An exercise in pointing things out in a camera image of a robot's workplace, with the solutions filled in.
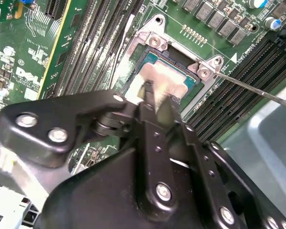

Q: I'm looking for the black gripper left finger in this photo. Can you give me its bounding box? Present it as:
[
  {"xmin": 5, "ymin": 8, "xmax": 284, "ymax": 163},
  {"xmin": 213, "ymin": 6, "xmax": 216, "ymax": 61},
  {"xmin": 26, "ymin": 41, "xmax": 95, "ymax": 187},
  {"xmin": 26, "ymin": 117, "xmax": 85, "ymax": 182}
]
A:
[{"xmin": 0, "ymin": 80, "xmax": 181, "ymax": 217}]

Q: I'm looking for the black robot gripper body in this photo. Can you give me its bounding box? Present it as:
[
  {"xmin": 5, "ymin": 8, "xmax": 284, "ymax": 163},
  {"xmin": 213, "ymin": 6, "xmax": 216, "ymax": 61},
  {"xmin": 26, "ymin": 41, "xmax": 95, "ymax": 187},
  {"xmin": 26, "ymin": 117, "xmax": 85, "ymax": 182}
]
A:
[{"xmin": 35, "ymin": 147, "xmax": 219, "ymax": 229}]

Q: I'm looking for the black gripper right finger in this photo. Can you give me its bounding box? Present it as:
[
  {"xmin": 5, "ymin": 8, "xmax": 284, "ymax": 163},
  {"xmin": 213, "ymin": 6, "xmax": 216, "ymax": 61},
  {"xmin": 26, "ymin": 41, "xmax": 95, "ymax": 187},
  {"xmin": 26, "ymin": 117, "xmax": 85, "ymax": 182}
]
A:
[{"xmin": 173, "ymin": 119, "xmax": 286, "ymax": 229}]

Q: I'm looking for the thin metal locking lever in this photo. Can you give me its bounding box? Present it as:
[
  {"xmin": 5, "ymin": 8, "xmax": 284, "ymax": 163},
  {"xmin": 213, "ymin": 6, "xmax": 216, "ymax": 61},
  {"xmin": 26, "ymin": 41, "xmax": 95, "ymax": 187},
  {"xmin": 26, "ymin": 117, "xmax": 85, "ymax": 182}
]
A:
[
  {"xmin": 199, "ymin": 61, "xmax": 286, "ymax": 107},
  {"xmin": 109, "ymin": 14, "xmax": 135, "ymax": 83}
]

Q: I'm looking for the silver CPU plate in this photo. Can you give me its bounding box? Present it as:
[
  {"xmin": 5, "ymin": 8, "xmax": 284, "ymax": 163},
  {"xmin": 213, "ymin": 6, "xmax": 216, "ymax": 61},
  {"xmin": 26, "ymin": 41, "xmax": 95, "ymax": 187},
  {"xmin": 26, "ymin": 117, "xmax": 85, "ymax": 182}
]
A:
[{"xmin": 125, "ymin": 58, "xmax": 197, "ymax": 107}]

